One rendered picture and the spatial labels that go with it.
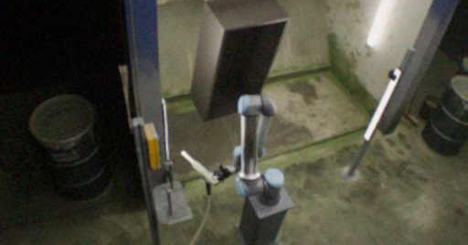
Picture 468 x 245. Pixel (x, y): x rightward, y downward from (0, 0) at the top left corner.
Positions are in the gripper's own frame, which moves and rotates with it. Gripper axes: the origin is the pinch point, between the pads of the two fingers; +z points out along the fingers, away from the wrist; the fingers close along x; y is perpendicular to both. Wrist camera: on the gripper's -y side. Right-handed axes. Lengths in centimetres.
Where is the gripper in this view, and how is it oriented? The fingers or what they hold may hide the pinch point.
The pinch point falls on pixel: (206, 178)
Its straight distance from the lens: 271.8
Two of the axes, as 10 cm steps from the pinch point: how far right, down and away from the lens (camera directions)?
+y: -0.1, 8.7, 4.9
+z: -7.9, 2.9, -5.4
